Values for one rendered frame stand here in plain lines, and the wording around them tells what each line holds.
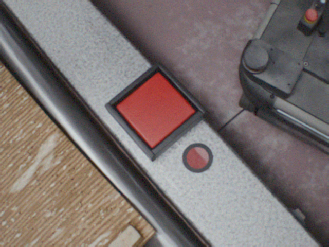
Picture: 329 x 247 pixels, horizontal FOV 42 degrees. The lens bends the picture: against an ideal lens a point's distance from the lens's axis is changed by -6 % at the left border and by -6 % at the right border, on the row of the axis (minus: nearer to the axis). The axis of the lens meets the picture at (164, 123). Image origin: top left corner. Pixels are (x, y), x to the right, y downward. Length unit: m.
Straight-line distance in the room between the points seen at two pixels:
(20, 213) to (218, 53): 1.16
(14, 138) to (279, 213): 0.29
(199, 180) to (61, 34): 0.23
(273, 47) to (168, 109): 0.80
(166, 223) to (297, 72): 0.84
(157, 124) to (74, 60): 0.13
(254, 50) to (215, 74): 0.34
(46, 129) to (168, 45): 1.10
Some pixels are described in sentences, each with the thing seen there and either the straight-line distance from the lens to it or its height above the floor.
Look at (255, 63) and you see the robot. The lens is 1.16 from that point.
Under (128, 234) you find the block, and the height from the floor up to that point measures 0.96.
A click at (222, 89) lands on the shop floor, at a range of 1.47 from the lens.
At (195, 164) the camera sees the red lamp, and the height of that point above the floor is 0.92.
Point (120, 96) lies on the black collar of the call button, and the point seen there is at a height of 0.93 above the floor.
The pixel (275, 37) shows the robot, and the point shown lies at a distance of 1.30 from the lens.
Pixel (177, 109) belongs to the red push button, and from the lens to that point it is 0.46.
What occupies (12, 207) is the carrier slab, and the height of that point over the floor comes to 0.94.
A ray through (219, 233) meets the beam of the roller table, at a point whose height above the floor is 0.92.
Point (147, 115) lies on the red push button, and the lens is 0.46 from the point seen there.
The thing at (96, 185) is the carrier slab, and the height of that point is 0.94.
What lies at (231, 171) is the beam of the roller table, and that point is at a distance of 0.46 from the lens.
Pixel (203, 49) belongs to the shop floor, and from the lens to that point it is 1.53.
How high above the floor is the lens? 1.36
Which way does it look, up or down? 72 degrees down
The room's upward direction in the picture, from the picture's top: 12 degrees counter-clockwise
